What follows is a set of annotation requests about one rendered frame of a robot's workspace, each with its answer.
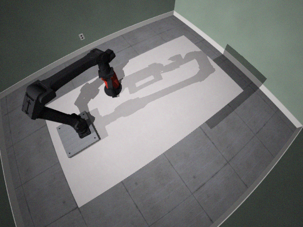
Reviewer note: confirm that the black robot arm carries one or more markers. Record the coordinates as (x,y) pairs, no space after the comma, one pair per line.
(40,93)

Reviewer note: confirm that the black round disk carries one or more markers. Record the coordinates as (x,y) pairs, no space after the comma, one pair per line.
(118,90)

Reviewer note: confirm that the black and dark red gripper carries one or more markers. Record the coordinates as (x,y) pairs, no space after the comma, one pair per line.
(107,73)

